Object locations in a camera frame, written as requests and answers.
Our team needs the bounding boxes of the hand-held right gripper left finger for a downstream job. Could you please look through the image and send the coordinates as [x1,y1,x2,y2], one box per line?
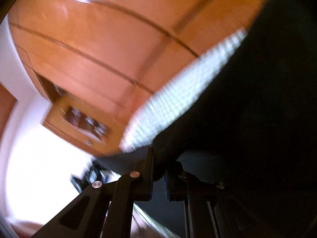
[32,147,155,238]

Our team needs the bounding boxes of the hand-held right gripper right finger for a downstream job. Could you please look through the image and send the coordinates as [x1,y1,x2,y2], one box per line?
[164,162,273,238]

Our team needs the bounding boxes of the dark pants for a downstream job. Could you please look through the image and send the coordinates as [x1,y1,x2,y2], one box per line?
[98,0,317,238]

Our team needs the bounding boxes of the dark blurred object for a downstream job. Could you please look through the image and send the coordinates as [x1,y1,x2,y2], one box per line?
[71,160,119,194]

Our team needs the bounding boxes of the white checkered cloth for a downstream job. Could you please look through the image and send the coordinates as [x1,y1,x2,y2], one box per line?
[119,28,248,154]

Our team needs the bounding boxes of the wooden shelf niche with items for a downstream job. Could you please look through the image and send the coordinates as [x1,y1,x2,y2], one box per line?
[42,95,113,145]

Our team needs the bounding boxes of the wooden wardrobe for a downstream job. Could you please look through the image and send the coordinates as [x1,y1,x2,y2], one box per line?
[7,0,275,158]

